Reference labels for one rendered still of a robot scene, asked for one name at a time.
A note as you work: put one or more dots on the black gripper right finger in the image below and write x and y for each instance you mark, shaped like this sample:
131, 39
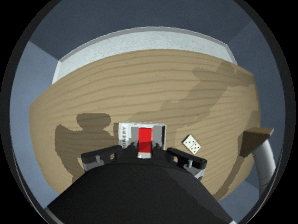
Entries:
191, 163

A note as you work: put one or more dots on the grey rack of bins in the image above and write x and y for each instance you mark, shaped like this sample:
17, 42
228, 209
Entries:
131, 130

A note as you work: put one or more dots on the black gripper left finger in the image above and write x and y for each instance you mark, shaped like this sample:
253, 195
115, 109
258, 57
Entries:
101, 157

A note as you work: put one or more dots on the red and white eraser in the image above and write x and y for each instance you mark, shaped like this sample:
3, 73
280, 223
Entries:
145, 138

